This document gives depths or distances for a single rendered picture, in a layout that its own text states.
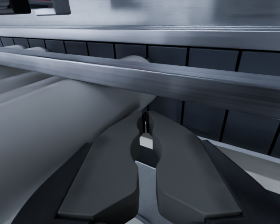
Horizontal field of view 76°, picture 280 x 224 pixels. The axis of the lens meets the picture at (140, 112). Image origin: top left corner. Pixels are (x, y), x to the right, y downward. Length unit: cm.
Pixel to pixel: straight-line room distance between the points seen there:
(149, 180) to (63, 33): 22
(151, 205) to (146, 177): 6
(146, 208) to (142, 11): 28
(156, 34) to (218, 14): 6
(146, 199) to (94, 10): 28
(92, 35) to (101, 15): 6
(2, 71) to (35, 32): 8
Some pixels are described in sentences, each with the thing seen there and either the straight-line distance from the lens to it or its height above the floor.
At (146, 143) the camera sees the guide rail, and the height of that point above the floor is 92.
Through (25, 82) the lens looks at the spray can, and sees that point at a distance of 21.
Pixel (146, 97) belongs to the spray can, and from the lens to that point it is 15.
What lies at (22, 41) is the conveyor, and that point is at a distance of 33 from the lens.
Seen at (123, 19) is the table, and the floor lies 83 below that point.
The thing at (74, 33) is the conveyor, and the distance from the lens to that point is 24.
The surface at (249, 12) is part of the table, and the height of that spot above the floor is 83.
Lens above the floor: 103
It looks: 48 degrees down
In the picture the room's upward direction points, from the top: 131 degrees counter-clockwise
